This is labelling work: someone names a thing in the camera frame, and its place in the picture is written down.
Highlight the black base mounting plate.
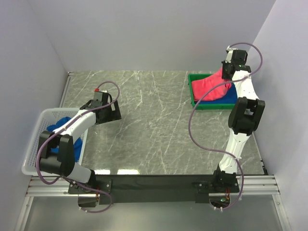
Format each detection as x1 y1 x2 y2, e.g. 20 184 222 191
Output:
67 174 240 207

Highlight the green plastic tray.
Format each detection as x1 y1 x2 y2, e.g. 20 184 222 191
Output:
188 73 237 110

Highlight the aluminium rail frame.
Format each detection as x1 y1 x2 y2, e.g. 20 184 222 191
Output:
26 175 280 197

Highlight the white perforated plastic basket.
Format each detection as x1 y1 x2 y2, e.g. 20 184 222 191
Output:
22 108 95 176

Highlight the pink towel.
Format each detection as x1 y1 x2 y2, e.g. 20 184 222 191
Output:
192 67 231 101

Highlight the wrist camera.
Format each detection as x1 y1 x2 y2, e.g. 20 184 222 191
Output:
94 88 108 93
224 47 234 63

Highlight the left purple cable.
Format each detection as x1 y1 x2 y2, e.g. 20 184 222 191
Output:
35 81 121 214

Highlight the blue towel in basket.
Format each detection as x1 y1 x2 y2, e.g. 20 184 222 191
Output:
46 116 82 162

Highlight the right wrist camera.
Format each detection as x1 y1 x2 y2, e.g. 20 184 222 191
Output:
224 47 234 63

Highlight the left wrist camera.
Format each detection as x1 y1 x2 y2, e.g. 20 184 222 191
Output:
94 88 108 93

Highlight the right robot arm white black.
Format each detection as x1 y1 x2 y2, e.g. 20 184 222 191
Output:
212 47 265 193

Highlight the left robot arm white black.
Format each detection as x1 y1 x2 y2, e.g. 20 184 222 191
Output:
36 89 121 193

